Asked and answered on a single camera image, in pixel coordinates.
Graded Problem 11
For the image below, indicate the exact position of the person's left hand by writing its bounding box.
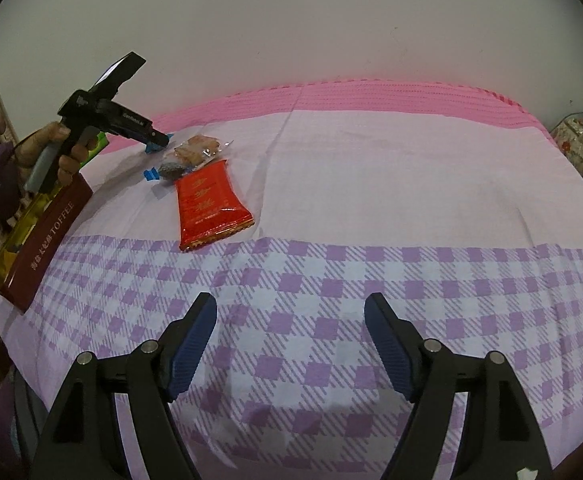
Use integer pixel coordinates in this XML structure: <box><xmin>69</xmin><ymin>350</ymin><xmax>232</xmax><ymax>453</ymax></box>
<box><xmin>14</xmin><ymin>122</ymin><xmax>95</xmax><ymax>186</ymax></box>

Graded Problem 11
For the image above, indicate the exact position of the grey snack packet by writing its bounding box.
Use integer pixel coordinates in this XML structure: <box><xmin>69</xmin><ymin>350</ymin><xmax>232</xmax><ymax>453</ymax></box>
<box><xmin>160</xmin><ymin>159</ymin><xmax>188</xmax><ymax>181</ymax></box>

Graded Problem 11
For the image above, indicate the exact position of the red snack packet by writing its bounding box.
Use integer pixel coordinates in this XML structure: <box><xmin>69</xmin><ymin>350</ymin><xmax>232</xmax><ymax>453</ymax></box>
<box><xmin>174</xmin><ymin>159</ymin><xmax>256</xmax><ymax>254</ymax></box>

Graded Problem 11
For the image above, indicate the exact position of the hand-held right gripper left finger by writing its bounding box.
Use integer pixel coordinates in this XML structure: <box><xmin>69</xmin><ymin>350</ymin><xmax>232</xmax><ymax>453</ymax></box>
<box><xmin>30</xmin><ymin>291</ymin><xmax>218</xmax><ymax>480</ymax></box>

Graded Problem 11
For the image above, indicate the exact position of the pink purple checked bedsheet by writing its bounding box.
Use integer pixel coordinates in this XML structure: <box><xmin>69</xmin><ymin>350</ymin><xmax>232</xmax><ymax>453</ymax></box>
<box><xmin>0</xmin><ymin>77</ymin><xmax>583</xmax><ymax>480</ymax></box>

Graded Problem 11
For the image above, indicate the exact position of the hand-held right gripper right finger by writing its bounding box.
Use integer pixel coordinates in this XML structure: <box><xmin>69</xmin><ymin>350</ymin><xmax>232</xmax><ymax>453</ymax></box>
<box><xmin>364</xmin><ymin>292</ymin><xmax>555</xmax><ymax>480</ymax></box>

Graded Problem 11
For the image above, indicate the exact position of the green box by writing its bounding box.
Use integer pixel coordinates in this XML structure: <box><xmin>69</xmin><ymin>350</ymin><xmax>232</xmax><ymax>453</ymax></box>
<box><xmin>78</xmin><ymin>131</ymin><xmax>110</xmax><ymax>170</ymax></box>

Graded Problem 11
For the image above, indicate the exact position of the clear biscuit packet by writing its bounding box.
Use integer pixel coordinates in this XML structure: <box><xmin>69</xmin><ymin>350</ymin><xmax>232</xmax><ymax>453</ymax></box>
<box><xmin>172</xmin><ymin>133</ymin><xmax>235</xmax><ymax>171</ymax></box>

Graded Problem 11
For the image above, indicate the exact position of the brown toffee box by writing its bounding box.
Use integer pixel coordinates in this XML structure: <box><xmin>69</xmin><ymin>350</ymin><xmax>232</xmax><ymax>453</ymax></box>
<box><xmin>0</xmin><ymin>160</ymin><xmax>95</xmax><ymax>316</ymax></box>

